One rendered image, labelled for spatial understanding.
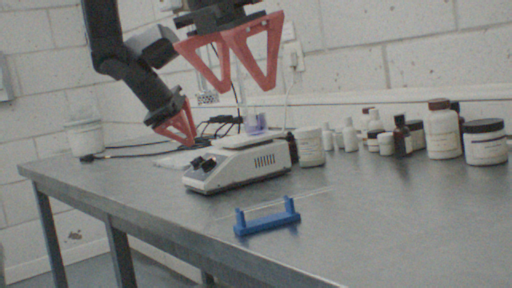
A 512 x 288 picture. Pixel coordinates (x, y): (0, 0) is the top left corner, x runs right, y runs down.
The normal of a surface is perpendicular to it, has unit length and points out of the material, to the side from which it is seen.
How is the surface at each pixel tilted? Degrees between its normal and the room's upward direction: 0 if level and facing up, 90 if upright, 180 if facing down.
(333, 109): 90
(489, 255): 0
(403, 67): 90
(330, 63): 90
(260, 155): 90
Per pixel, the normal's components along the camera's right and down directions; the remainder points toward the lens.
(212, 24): -0.80, 0.40
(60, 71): 0.51, 0.04
